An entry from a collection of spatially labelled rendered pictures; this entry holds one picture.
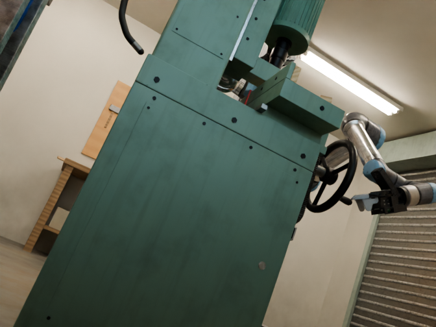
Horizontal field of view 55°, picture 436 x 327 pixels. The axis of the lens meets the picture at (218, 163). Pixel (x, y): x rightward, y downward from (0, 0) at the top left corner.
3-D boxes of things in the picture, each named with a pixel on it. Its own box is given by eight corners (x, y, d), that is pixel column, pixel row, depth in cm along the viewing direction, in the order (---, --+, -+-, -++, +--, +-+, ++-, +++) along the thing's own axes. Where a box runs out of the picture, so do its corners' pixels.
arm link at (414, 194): (417, 183, 147) (400, 186, 154) (407, 185, 145) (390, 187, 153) (421, 205, 146) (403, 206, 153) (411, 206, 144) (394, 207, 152)
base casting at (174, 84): (314, 172, 123) (323, 145, 126) (135, 79, 110) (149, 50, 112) (252, 186, 165) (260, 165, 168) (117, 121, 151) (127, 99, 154)
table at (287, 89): (366, 143, 123) (372, 125, 125) (279, 95, 116) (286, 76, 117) (273, 170, 179) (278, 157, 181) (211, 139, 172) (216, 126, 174)
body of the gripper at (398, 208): (384, 214, 140) (412, 210, 144) (379, 189, 141) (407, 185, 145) (369, 215, 147) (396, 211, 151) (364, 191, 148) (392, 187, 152)
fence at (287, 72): (290, 79, 118) (296, 63, 119) (285, 76, 117) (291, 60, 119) (219, 127, 174) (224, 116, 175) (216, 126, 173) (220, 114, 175)
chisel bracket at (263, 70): (281, 94, 146) (289, 73, 148) (247, 74, 142) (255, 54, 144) (272, 100, 153) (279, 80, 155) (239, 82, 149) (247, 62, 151)
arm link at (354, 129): (345, 98, 188) (385, 163, 148) (362, 110, 192) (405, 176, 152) (327, 117, 193) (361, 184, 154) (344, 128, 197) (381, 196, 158)
